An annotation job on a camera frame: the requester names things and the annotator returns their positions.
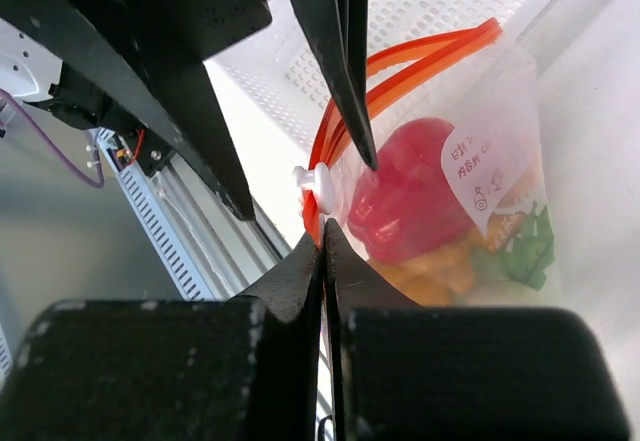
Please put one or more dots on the white radish with leaves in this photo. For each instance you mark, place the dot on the white radish with leaves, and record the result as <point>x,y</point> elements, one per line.
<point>524,271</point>

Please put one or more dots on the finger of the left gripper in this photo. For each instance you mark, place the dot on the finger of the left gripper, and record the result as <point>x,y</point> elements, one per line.
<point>336,32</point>

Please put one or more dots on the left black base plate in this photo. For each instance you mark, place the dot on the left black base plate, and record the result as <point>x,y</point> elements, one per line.
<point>144,148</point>

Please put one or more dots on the white plastic basket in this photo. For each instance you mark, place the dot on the white plastic basket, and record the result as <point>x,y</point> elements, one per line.
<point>273,96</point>

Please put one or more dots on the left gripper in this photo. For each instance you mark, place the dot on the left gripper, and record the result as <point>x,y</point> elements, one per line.
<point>147,58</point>

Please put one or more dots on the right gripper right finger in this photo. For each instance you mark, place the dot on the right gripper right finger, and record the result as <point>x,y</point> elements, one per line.
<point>401,371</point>

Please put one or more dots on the aluminium mounting rail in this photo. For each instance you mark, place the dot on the aluminium mounting rail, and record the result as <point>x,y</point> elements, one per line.
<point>228,254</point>

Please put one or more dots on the clear zip top bag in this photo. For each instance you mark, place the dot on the clear zip top bag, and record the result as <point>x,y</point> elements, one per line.
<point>477,79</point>

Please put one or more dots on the red bell pepper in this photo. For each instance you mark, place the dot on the red bell pepper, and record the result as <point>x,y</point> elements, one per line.
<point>406,207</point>

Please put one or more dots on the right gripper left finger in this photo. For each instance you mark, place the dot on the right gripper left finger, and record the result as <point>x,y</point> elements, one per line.
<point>240,369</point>

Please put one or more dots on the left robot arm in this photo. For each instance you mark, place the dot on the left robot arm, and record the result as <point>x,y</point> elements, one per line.
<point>53,87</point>

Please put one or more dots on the white slotted cable duct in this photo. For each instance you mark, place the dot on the white slotted cable duct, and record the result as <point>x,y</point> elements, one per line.
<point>184,273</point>

